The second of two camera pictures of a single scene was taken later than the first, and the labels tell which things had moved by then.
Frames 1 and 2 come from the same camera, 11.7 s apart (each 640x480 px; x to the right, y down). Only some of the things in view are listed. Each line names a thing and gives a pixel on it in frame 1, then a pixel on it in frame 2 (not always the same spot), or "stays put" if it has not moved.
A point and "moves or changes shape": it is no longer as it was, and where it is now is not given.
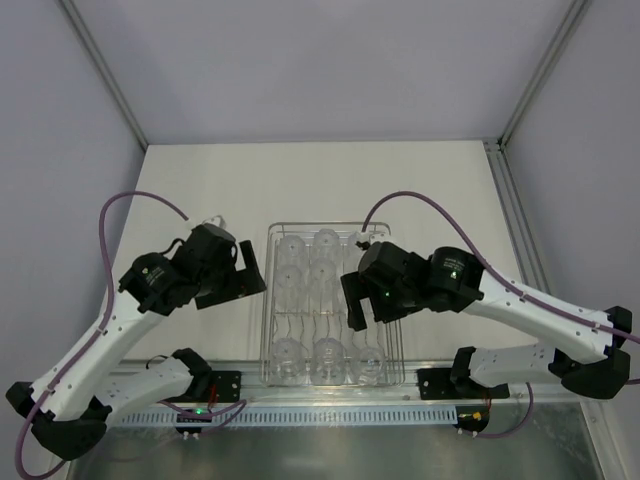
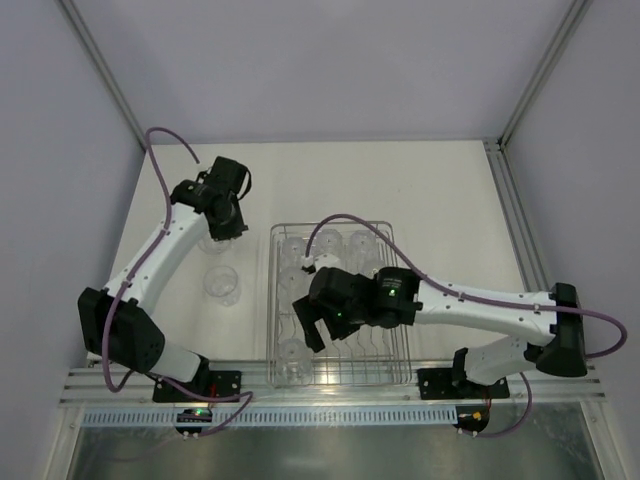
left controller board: x=189 y=419 stays put
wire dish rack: x=306 y=340 stays put
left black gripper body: x=232 y=288 to x=228 y=233
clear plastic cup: x=288 y=363 moves or changes shape
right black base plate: x=456 y=383 stays put
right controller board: x=472 y=418 stays put
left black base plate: x=224 y=386 stays put
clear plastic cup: x=329 y=365 moves or changes shape
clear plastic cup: x=292 y=252 stays put
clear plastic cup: x=368 y=367 to x=294 y=365
